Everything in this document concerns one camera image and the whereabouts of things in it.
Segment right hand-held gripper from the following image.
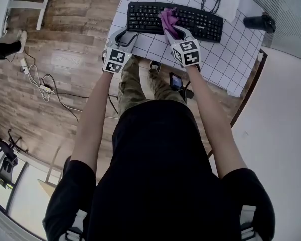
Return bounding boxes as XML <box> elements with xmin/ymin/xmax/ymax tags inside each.
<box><xmin>163</xmin><ymin>25</ymin><xmax>201</xmax><ymax>69</ymax></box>

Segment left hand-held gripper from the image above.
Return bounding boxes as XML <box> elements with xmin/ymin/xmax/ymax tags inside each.
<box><xmin>102</xmin><ymin>28</ymin><xmax>139</xmax><ymax>74</ymax></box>

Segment purple cloth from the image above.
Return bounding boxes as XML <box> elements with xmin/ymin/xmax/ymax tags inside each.
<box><xmin>157</xmin><ymin>6</ymin><xmax>183</xmax><ymax>40</ymax></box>

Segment black keyboard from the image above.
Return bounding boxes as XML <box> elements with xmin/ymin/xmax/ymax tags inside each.
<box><xmin>126</xmin><ymin>1</ymin><xmax>224</xmax><ymax>44</ymax></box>

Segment person's left forearm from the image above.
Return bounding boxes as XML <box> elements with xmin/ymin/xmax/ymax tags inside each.
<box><xmin>71</xmin><ymin>70</ymin><xmax>115</xmax><ymax>173</ymax></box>

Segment person's right forearm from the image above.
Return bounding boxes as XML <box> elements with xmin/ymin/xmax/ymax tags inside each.
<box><xmin>185</xmin><ymin>64</ymin><xmax>249</xmax><ymax>178</ymax></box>

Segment black device with screen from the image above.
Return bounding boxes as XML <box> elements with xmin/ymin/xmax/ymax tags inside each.
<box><xmin>169</xmin><ymin>72</ymin><xmax>183</xmax><ymax>91</ymax></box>

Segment person's camouflage trousers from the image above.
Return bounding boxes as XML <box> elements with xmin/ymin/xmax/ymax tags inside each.
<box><xmin>117</xmin><ymin>55</ymin><xmax>188</xmax><ymax>117</ymax></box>

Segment white checked tablecloth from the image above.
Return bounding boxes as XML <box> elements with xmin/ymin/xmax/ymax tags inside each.
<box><xmin>105</xmin><ymin>0</ymin><xmax>266</xmax><ymax>97</ymax></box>

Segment white paper sheet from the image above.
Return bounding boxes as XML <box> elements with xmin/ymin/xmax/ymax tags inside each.
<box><xmin>217</xmin><ymin>0</ymin><xmax>241</xmax><ymax>23</ymax></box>

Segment black bottle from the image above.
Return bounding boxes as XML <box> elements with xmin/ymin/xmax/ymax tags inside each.
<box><xmin>243</xmin><ymin>13</ymin><xmax>276</xmax><ymax>34</ymax></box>

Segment glass partition with blinds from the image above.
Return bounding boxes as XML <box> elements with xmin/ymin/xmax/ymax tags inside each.
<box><xmin>235</xmin><ymin>0</ymin><xmax>301</xmax><ymax>62</ymax></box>

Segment white desk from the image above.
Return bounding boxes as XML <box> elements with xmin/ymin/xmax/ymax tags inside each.
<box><xmin>0</xmin><ymin>0</ymin><xmax>55</xmax><ymax>40</ymax></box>

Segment person's black shirt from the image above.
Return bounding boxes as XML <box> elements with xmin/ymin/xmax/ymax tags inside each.
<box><xmin>42</xmin><ymin>99</ymin><xmax>276</xmax><ymax>241</ymax></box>

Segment black office chair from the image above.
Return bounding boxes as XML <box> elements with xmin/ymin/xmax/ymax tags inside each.
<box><xmin>0</xmin><ymin>128</ymin><xmax>28</xmax><ymax>193</ymax></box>

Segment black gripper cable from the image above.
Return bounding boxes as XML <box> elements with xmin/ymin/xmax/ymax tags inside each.
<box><xmin>178</xmin><ymin>80</ymin><xmax>191</xmax><ymax>95</ymax></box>

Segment black floor cable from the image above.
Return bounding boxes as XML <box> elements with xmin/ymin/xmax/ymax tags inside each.
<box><xmin>41</xmin><ymin>74</ymin><xmax>90</xmax><ymax>123</ymax></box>

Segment white floor cable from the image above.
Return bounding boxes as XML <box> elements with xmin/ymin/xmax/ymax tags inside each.
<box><xmin>26</xmin><ymin>64</ymin><xmax>52</xmax><ymax>102</ymax></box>

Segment grey backpack strap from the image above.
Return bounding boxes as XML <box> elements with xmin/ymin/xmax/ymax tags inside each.
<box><xmin>240</xmin><ymin>204</ymin><xmax>257</xmax><ymax>241</ymax></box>
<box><xmin>65</xmin><ymin>209</ymin><xmax>88</xmax><ymax>241</ymax></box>

